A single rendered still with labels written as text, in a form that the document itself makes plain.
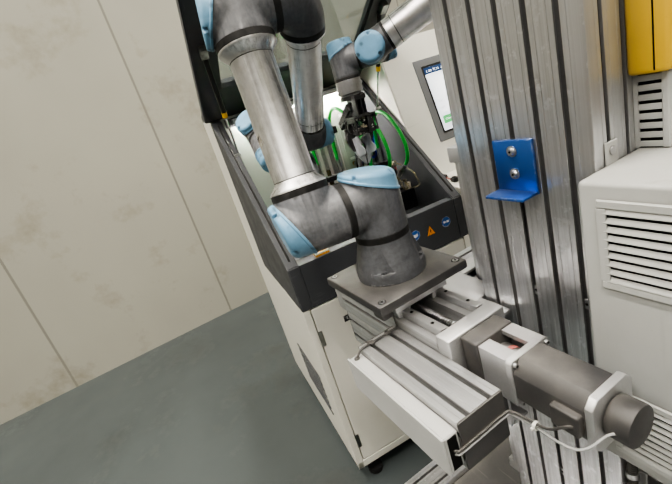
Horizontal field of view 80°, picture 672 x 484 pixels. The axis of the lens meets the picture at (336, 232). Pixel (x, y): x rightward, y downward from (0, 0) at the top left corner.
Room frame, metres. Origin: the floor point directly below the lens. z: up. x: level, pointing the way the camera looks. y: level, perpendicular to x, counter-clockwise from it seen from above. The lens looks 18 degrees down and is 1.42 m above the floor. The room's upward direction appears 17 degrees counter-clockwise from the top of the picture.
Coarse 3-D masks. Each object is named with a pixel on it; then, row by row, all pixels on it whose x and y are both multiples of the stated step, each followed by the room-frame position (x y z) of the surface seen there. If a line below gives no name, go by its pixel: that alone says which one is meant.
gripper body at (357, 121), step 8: (352, 96) 1.21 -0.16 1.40; (360, 96) 1.21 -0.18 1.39; (352, 104) 1.22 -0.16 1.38; (360, 104) 1.21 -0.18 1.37; (352, 112) 1.25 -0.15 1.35; (360, 112) 1.23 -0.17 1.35; (368, 112) 1.21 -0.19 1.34; (352, 120) 1.21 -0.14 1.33; (360, 120) 1.22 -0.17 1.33; (368, 120) 1.21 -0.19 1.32; (376, 120) 1.22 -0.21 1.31; (352, 128) 1.25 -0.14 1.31; (360, 128) 1.21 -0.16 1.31; (368, 128) 1.22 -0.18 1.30; (376, 128) 1.23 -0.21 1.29
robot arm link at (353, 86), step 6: (354, 78) 1.22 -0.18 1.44; (336, 84) 1.24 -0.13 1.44; (342, 84) 1.22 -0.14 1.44; (348, 84) 1.22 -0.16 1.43; (354, 84) 1.22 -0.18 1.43; (360, 84) 1.23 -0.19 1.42; (342, 90) 1.23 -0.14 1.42; (348, 90) 1.22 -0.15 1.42; (354, 90) 1.22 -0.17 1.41; (360, 90) 1.23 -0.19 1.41; (342, 96) 1.24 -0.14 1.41
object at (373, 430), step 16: (320, 304) 1.23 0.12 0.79; (336, 304) 1.23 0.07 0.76; (320, 320) 1.21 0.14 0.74; (336, 320) 1.23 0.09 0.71; (320, 336) 1.20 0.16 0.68; (336, 336) 1.22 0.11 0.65; (352, 336) 1.24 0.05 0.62; (336, 352) 1.22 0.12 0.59; (352, 352) 1.23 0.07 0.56; (336, 368) 1.21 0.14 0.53; (336, 384) 1.22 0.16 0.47; (352, 384) 1.22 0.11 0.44; (352, 400) 1.22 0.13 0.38; (368, 400) 1.23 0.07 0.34; (352, 416) 1.21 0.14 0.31; (368, 416) 1.23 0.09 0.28; (384, 416) 1.25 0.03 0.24; (368, 432) 1.22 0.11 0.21; (384, 432) 1.24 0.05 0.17; (400, 432) 1.26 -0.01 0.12; (368, 448) 1.22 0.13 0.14
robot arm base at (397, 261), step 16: (368, 240) 0.76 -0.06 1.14; (384, 240) 0.74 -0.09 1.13; (400, 240) 0.75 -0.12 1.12; (368, 256) 0.76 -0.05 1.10; (384, 256) 0.74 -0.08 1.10; (400, 256) 0.74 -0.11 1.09; (416, 256) 0.75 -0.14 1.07; (368, 272) 0.75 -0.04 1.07; (384, 272) 0.75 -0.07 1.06; (400, 272) 0.73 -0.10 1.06; (416, 272) 0.74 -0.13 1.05
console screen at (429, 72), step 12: (420, 60) 1.78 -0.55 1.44; (432, 60) 1.79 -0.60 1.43; (420, 72) 1.76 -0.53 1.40; (432, 72) 1.77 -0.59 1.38; (420, 84) 1.75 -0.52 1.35; (432, 84) 1.76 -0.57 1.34; (444, 84) 1.77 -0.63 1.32; (432, 96) 1.74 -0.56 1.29; (444, 96) 1.75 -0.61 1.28; (432, 108) 1.72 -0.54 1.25; (444, 108) 1.74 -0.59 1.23; (444, 120) 1.72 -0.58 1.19; (444, 132) 1.70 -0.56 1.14
